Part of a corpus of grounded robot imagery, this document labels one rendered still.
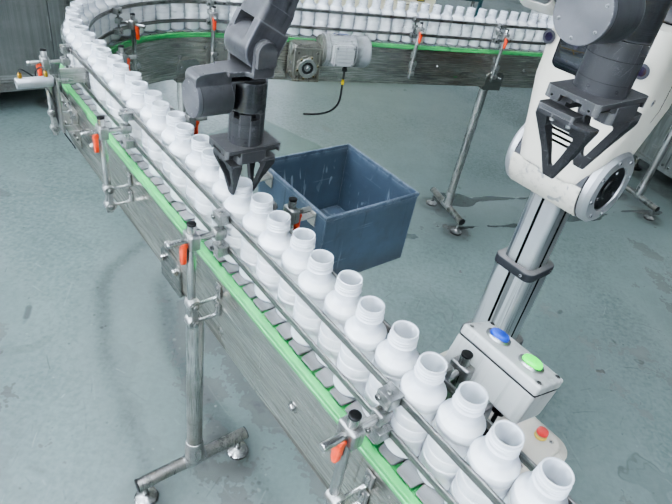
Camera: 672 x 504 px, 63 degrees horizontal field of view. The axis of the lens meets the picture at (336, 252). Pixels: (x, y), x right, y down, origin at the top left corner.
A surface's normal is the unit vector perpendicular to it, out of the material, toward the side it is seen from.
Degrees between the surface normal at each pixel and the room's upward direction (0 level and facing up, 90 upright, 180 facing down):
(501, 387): 70
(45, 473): 0
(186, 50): 90
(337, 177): 90
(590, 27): 90
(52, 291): 0
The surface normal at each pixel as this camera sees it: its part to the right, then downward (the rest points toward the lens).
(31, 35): 0.59, 0.55
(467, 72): 0.30, 0.60
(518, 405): -0.69, -0.04
